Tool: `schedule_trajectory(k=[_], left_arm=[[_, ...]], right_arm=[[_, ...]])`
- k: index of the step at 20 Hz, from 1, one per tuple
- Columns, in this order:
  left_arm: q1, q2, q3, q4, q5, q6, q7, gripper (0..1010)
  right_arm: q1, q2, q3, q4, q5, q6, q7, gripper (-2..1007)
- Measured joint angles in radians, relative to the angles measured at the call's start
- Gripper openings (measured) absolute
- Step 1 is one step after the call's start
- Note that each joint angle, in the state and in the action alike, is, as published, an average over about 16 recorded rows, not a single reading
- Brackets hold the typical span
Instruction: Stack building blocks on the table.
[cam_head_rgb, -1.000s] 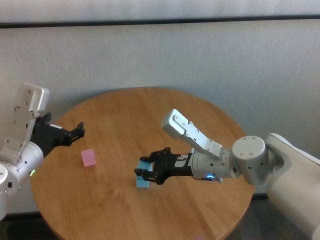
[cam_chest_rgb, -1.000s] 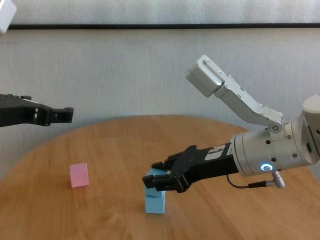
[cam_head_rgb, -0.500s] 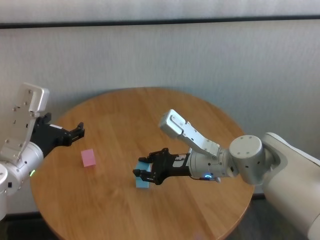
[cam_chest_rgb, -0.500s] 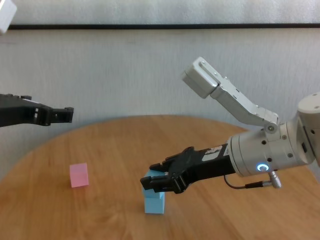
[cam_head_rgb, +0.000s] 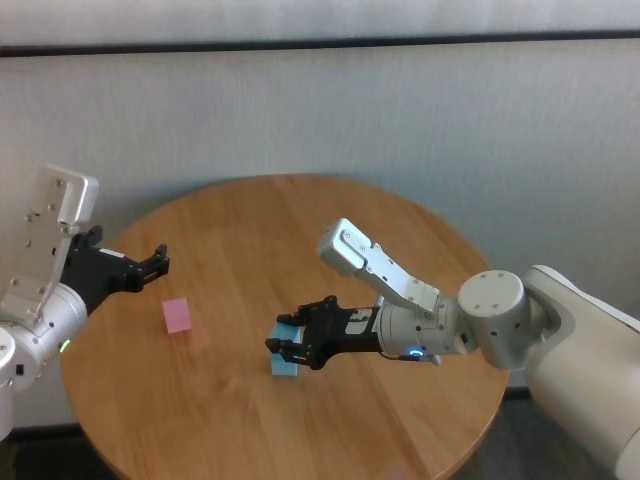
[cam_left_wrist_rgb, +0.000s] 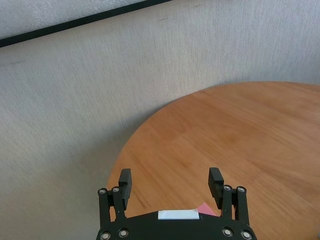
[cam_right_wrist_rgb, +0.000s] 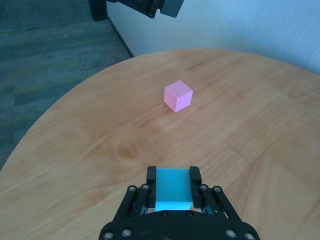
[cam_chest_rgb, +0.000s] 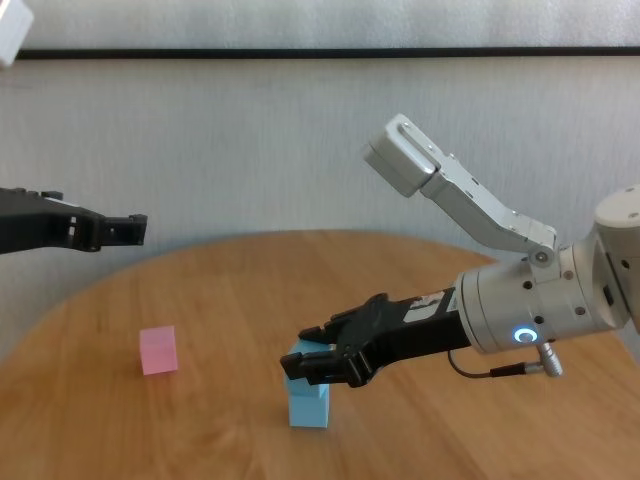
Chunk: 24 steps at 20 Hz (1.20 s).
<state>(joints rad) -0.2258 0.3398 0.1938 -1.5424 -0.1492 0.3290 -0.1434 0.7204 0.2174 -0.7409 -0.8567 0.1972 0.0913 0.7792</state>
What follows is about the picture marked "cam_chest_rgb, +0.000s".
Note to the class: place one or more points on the light blue foam cube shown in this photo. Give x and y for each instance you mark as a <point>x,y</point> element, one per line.
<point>300,389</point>
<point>310,415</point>

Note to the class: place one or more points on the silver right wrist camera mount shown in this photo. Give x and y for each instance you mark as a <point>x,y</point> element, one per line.
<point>450,185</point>

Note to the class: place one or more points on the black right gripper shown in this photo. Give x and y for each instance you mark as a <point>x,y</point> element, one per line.
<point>400,335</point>

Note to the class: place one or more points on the pink foam cube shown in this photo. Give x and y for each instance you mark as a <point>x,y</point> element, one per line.
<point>159,352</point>

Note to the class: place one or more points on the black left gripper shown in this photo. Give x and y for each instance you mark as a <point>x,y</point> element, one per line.
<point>30,220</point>

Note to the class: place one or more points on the black wall rail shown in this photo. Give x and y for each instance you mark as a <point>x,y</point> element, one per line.
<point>350,53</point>

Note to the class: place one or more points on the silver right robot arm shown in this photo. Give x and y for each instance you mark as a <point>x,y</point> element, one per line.
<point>525,310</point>

